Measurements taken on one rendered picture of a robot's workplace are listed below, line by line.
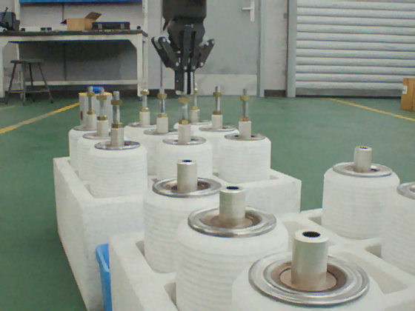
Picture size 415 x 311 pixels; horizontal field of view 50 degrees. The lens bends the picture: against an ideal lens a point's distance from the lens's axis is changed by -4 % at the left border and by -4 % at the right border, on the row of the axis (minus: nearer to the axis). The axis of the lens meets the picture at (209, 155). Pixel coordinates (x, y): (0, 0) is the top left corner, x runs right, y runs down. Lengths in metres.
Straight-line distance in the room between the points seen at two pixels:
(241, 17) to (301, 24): 0.74
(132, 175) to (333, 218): 0.32
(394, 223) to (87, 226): 0.43
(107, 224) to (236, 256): 0.39
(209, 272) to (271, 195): 0.47
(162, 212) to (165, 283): 0.07
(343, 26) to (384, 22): 0.54
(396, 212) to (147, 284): 0.26
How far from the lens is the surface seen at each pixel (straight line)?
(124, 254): 0.52
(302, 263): 0.29
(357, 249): 0.55
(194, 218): 0.40
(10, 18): 5.34
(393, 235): 0.52
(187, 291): 0.39
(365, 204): 0.58
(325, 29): 5.98
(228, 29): 5.82
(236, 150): 0.82
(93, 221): 0.71
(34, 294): 0.86
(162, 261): 0.49
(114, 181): 0.74
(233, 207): 0.38
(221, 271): 0.36
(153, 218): 0.48
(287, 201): 0.84
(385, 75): 6.24
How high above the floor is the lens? 0.38
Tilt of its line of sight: 11 degrees down
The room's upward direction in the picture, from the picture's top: straight up
